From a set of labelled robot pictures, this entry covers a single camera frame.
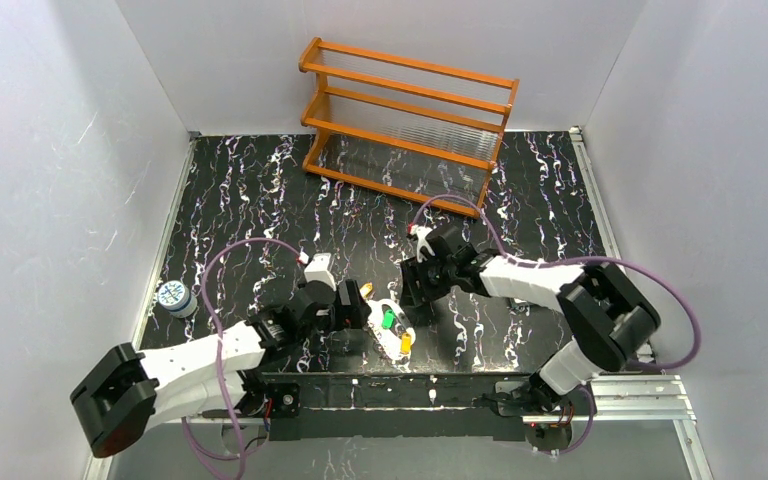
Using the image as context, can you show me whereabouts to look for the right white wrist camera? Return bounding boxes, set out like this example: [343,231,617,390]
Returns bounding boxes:
[408,224,436,263]

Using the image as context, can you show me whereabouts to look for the blue white round tin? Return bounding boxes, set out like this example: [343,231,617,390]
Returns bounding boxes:
[156,280,198,319]

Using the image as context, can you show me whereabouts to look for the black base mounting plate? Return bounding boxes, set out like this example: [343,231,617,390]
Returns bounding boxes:
[201,372,599,444]

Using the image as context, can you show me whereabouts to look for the green key tag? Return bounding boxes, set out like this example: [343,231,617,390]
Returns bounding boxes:
[381,309,397,329]

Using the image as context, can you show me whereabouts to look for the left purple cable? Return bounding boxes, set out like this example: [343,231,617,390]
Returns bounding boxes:
[180,238,312,480]

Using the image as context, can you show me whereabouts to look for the silver metal keyring plate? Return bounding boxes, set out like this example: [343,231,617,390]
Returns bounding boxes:
[366,299,417,365]

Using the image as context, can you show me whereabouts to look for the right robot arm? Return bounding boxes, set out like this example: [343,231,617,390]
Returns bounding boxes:
[400,225,661,412]

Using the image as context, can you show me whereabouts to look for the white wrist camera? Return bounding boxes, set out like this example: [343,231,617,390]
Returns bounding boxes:
[408,224,436,263]
[299,253,337,290]

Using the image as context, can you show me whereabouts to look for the yellow key tag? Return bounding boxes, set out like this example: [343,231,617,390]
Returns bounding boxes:
[400,333,413,355]

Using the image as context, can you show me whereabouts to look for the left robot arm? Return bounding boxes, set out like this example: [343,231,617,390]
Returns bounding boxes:
[70,280,384,458]

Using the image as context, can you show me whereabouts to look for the orange key tag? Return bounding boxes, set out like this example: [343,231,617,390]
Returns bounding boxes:
[359,282,374,299]

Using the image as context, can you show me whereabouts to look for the orange wooden rack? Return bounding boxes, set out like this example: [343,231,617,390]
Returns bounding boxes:
[298,37,520,217]

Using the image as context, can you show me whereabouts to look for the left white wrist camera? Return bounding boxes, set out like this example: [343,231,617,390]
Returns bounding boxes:
[299,253,337,290]

